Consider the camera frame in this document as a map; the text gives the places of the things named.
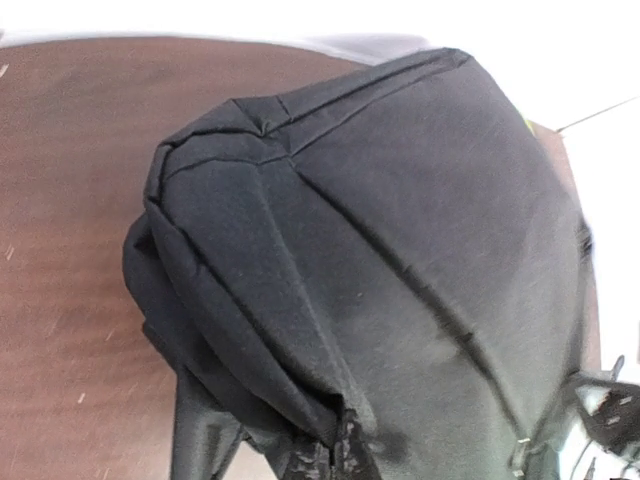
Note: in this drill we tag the black student bag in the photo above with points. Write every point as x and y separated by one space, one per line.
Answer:
380 276

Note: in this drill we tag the green plate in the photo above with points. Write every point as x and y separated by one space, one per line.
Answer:
530 126

